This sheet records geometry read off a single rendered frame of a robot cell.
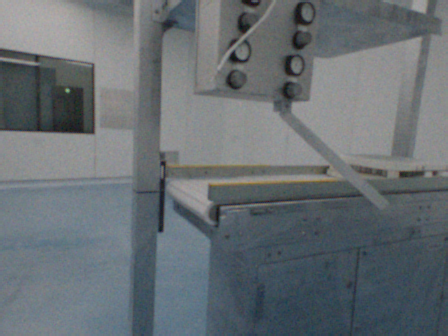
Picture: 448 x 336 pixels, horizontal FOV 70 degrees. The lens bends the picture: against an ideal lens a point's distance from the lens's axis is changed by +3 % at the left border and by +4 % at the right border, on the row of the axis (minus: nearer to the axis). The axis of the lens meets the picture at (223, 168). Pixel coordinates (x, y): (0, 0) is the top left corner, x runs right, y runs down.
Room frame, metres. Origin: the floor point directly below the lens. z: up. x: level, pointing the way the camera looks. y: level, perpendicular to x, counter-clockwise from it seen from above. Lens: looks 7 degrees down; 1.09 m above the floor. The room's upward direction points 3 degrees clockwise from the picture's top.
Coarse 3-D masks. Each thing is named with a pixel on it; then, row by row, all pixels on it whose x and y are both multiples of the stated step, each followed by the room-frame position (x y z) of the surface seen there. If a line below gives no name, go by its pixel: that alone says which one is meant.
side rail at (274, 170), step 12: (168, 168) 0.83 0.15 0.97; (180, 168) 0.85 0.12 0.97; (192, 168) 0.87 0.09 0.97; (204, 168) 0.88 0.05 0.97; (216, 168) 0.90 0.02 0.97; (228, 168) 0.92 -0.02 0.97; (240, 168) 0.94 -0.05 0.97; (252, 168) 0.96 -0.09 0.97; (264, 168) 0.98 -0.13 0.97; (276, 168) 1.00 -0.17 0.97; (288, 168) 1.03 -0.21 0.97; (300, 168) 1.05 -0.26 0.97; (312, 168) 1.07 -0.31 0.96; (324, 168) 1.10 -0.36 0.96
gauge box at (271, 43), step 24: (216, 0) 0.57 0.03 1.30; (240, 0) 0.58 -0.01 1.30; (264, 0) 0.60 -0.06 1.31; (288, 0) 0.63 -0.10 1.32; (312, 0) 0.65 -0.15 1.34; (216, 24) 0.56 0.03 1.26; (264, 24) 0.60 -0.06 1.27; (288, 24) 0.63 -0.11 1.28; (312, 24) 0.65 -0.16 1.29; (216, 48) 0.56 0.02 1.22; (264, 48) 0.60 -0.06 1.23; (288, 48) 0.63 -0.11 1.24; (312, 48) 0.66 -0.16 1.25; (264, 72) 0.61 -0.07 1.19; (312, 72) 0.66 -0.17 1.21; (216, 96) 0.66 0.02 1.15; (240, 96) 0.63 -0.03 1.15; (264, 96) 0.61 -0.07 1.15
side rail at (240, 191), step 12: (372, 180) 0.81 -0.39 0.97; (384, 180) 0.83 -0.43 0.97; (396, 180) 0.86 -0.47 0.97; (408, 180) 0.88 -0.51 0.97; (420, 180) 0.90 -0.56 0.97; (432, 180) 0.93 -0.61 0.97; (444, 180) 0.96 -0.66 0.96; (216, 192) 0.60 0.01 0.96; (228, 192) 0.61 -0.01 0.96; (240, 192) 0.63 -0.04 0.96; (252, 192) 0.64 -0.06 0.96; (264, 192) 0.65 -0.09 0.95; (276, 192) 0.67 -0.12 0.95; (288, 192) 0.68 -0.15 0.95; (300, 192) 0.70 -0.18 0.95; (312, 192) 0.72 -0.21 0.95; (324, 192) 0.73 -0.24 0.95; (336, 192) 0.75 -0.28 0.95; (348, 192) 0.77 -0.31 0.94
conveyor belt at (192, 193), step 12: (180, 180) 0.83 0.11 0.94; (192, 180) 0.85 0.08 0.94; (204, 180) 0.86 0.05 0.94; (216, 180) 0.87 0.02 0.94; (228, 180) 0.88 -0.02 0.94; (240, 180) 0.89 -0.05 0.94; (252, 180) 0.90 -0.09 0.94; (264, 180) 0.92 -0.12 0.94; (288, 180) 0.95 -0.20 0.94; (168, 192) 0.82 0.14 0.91; (180, 192) 0.74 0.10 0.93; (192, 192) 0.70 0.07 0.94; (204, 192) 0.70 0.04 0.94; (360, 192) 0.82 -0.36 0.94; (384, 192) 0.86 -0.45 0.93; (192, 204) 0.67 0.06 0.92; (204, 204) 0.62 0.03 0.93; (216, 204) 0.62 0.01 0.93; (204, 216) 0.61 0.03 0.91
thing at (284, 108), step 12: (276, 108) 0.69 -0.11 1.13; (288, 108) 0.68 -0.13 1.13; (288, 120) 0.69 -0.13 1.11; (300, 120) 0.69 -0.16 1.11; (300, 132) 0.68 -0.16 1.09; (312, 132) 0.68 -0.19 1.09; (312, 144) 0.68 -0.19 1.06; (324, 144) 0.68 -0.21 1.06; (324, 156) 0.68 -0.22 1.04; (336, 156) 0.67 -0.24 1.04; (336, 168) 0.67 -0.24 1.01; (348, 168) 0.67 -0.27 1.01; (348, 180) 0.67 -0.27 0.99; (360, 180) 0.67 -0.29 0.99; (372, 192) 0.66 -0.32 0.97; (384, 204) 0.66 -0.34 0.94
